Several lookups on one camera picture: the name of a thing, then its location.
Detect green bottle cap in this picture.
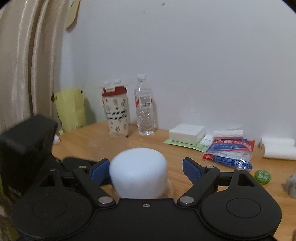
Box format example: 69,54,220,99
254,170,271,185

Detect middle water bottle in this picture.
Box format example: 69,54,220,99
114,79,121,86

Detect tall right water bottle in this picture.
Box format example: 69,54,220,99
134,74,155,136

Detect white rectangular box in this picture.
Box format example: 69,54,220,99
53,134,60,145

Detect green flat packet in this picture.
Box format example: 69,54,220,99
163,139,209,153

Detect frosted glass cup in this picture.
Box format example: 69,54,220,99
88,133,128,161

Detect small white folded tissues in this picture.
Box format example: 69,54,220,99
200,134,214,147

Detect white napkin stack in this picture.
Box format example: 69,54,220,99
169,123,206,145

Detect red blue floss bag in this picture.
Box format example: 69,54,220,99
203,138,255,170

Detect rolled white tissue pack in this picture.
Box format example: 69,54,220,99
213,130,243,139

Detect yellow paper bag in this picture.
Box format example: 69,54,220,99
51,88,87,135

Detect white paper roll back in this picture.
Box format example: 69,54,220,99
258,137,295,148

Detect white paper roll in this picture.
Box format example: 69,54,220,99
262,144,295,161
258,137,295,148

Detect red white floral tumbler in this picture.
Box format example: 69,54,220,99
102,85,128,137

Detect white paper roll front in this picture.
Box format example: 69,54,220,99
262,144,295,161

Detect grey crumpled cloth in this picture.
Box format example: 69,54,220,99
283,173,296,198

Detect beige curtain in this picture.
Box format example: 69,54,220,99
1,1,68,131

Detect black camera box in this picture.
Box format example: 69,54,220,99
1,115,58,197

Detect tan wall tag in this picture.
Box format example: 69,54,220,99
65,0,80,30

